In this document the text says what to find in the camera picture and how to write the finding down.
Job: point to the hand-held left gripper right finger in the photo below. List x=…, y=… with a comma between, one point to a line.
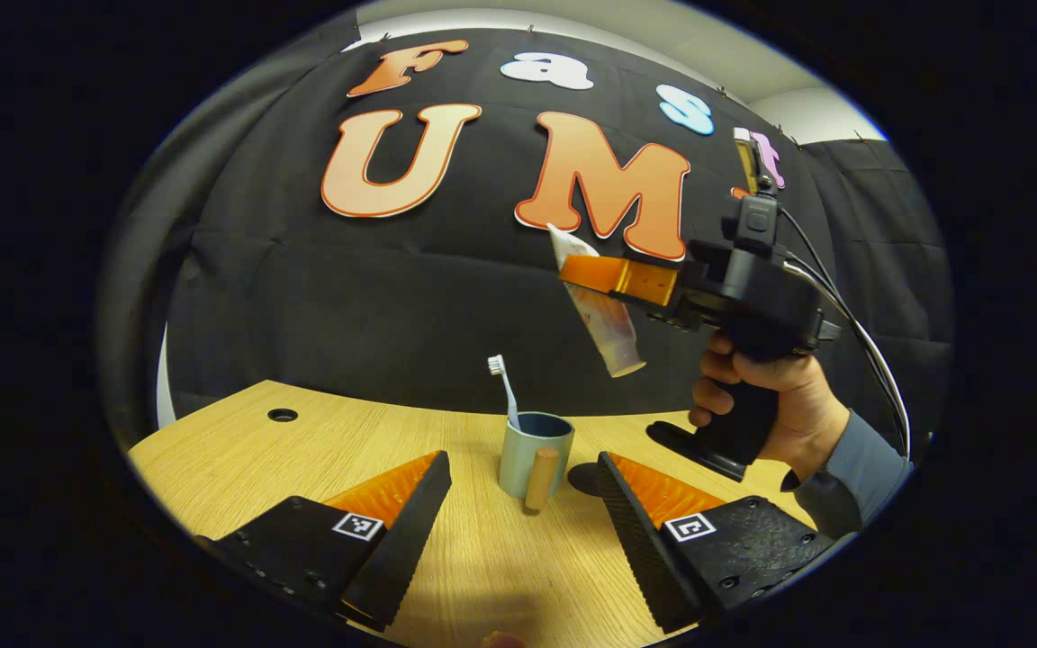
x=640, y=549

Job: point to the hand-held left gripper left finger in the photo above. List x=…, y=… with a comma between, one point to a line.
x=406, y=549

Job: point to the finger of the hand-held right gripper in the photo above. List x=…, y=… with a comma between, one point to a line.
x=635, y=281

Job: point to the white toothpaste tube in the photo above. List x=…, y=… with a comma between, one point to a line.
x=613, y=333

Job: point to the round brown coaster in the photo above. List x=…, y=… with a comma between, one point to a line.
x=586, y=479

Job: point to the white toothbrush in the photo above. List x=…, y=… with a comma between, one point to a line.
x=495, y=364

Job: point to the wooden desktop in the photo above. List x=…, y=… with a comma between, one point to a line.
x=473, y=576

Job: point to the black backdrop cloth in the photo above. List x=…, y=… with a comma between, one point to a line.
x=392, y=297

